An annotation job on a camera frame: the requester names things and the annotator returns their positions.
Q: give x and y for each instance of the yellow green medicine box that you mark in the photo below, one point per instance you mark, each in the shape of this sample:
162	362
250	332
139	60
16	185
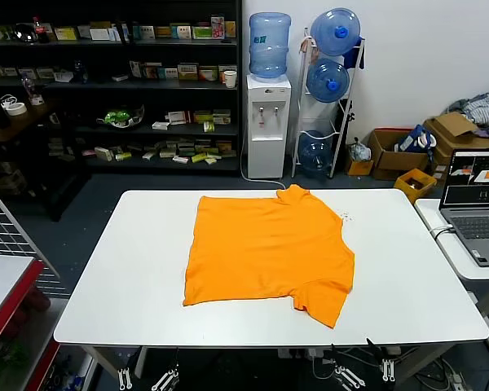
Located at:
66	33

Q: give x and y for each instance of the clear plastic bottle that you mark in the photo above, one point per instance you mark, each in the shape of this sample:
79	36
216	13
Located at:
33	91

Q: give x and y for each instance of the red cart with white top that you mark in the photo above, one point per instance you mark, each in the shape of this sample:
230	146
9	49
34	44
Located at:
4	285

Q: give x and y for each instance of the small green white box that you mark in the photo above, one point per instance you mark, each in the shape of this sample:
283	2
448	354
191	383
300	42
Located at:
209	126

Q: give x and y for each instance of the narrow white medicine box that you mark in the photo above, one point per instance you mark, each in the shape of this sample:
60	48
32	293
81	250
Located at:
135	69

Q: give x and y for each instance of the black flask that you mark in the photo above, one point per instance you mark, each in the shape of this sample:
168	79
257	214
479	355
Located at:
0	114

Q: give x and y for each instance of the blue white bag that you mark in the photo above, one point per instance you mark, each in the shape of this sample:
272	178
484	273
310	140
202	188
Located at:
411	141

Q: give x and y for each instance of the white metal jug rack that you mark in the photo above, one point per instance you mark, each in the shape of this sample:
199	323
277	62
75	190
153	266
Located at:
344	122

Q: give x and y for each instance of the black shelving unit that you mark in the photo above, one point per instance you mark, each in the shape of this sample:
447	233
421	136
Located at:
146	86

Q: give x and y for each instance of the black tripod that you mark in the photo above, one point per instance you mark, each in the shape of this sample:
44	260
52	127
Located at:
350	116

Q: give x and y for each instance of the wide white medicine box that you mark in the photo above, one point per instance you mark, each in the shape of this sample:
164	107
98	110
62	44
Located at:
100	33

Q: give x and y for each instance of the brown wooden table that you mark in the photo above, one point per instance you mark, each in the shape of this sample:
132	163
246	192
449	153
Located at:
22	121

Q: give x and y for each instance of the shiny metal bowl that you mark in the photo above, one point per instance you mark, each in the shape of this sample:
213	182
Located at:
25	33

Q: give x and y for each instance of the open brown cardboard box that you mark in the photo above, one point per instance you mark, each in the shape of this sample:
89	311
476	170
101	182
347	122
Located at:
391	159

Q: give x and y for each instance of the lime yellow flat box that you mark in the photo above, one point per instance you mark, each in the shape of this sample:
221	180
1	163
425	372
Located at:
199	158

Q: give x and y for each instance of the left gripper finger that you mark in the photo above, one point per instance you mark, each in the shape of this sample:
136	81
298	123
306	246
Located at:
124	379
165	379

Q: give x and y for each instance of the yellow green flat box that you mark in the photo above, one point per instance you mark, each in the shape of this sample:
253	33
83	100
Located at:
203	116

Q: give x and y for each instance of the blue water jug with label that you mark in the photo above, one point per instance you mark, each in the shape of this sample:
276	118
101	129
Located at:
270	49

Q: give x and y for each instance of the bowl with green packets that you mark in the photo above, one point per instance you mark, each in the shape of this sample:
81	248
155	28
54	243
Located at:
120	117

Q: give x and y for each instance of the white water dispenser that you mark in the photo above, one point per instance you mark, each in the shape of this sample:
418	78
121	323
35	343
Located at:
269	146

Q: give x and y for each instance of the small yellow box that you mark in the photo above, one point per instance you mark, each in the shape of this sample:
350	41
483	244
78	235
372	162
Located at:
360	168

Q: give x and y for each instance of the white power strip under table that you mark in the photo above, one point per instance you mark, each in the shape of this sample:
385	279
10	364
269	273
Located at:
293	352

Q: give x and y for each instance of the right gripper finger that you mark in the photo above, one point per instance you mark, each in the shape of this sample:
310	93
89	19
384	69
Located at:
346	375
388	371

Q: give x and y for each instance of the cream green medicine box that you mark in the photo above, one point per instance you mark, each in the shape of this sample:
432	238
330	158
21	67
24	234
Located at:
222	116

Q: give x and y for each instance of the white side table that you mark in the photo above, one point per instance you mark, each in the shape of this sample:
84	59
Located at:
452	260

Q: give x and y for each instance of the lime green medicine box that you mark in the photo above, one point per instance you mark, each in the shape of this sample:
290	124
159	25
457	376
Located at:
123	156

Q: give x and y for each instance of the large brown cardboard box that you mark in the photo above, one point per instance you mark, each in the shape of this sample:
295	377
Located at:
456	126

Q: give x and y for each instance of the grey laptop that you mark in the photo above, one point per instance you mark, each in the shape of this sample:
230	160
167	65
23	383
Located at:
477	228

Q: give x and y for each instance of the white paper cup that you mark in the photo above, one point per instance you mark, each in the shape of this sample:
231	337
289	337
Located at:
230	79

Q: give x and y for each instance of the orange t-shirt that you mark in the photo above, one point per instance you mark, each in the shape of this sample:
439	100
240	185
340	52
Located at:
269	252

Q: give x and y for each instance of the white tape roll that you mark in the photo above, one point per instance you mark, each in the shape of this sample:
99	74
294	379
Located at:
16	108

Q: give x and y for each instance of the pink packet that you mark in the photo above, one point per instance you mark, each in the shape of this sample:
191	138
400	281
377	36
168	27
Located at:
217	27

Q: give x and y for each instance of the tall yellow medicine box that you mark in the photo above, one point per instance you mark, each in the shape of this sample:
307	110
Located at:
230	29

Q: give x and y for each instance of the scattered small debris specks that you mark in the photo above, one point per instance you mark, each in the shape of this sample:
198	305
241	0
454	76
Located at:
345	216

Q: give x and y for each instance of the small white medicine box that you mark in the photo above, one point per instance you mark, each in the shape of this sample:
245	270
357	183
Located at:
170	73

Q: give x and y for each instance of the flat white medicine box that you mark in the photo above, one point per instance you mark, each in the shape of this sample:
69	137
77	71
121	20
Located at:
161	126

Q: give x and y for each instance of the yellow plastic crate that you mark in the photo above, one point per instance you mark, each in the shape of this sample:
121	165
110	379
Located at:
407	190

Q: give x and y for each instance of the crumpled clear plastic bag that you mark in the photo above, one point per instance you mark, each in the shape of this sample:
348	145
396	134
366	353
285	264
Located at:
359	150

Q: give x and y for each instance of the dark blue bottle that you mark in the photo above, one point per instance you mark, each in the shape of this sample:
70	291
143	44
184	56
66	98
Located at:
80	72

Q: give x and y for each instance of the cola bottle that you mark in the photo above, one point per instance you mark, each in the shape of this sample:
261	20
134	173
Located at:
37	30

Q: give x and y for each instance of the white red flat box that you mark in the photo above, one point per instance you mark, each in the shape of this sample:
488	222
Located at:
181	159

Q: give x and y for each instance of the yellow white medicine box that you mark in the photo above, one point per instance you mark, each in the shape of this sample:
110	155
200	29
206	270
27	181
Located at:
163	32

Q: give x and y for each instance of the white floor power strip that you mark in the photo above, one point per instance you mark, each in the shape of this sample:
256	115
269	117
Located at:
458	378

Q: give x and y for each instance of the white beige medicine box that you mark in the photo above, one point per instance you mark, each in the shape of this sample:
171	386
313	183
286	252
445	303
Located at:
104	153

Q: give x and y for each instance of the white red medicine box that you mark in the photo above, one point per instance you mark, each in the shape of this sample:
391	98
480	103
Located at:
179	117

